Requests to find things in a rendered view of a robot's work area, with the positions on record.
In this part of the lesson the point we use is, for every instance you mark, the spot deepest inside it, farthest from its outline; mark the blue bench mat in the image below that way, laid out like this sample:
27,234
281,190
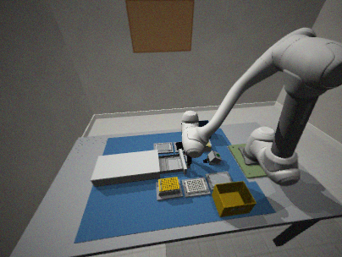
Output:
128,208

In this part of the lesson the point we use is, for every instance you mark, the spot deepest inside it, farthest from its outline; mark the black assay plate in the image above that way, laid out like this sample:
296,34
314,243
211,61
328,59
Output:
179,145

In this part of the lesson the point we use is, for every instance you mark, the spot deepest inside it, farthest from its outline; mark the yellow bin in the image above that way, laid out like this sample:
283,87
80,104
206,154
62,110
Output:
232,199

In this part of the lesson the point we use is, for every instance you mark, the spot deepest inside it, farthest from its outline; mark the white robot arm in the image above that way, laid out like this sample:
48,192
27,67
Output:
311,65

